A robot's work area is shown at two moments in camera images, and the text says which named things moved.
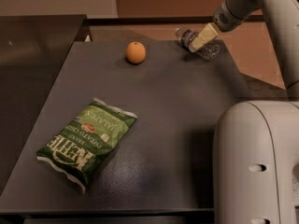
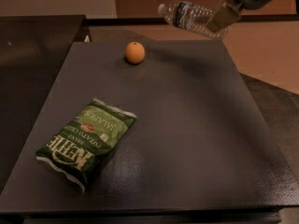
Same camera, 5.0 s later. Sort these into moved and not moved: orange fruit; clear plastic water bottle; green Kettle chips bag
Moved: clear plastic water bottle
Not moved: orange fruit; green Kettle chips bag
